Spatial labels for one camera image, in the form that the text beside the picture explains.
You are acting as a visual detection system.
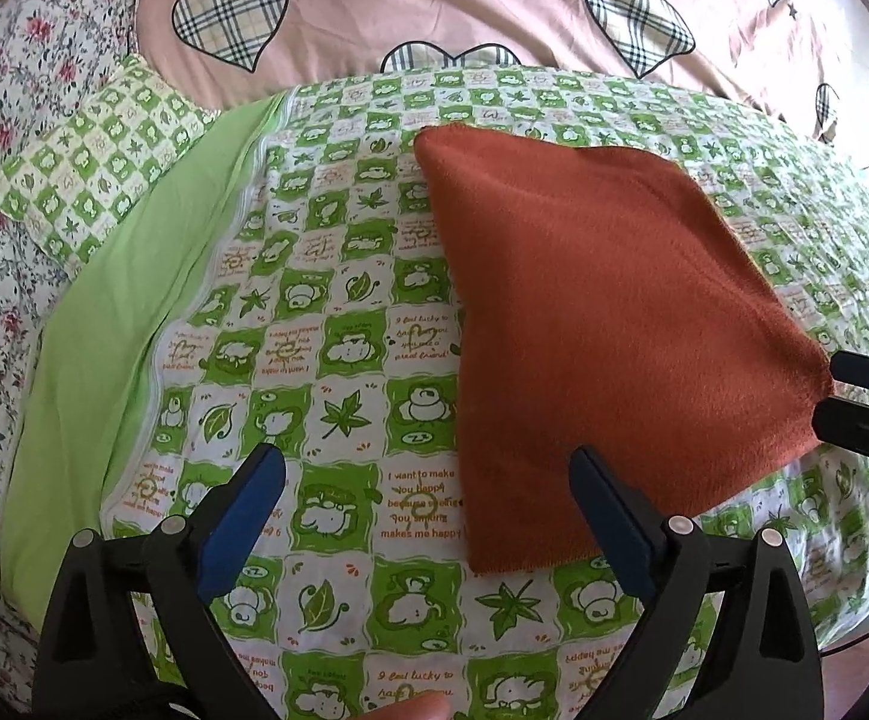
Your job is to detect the person's left hand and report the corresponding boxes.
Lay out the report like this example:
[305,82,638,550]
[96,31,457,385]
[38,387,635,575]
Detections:
[356,692,452,720]

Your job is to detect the rust orange sweater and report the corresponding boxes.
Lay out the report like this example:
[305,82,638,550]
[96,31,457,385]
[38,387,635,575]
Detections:
[413,124,832,574]

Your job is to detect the green checkered quilt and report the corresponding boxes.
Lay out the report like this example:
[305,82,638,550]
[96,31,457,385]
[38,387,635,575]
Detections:
[0,68,869,718]

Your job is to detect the pink heart-patterned duvet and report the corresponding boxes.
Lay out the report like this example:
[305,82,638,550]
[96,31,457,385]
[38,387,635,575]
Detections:
[138,0,869,161]

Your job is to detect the green checkered pillow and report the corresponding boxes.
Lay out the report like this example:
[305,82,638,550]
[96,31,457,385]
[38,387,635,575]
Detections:
[0,54,218,277]

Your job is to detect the black cable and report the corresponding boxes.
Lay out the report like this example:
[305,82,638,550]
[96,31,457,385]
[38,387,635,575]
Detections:
[814,590,869,653]

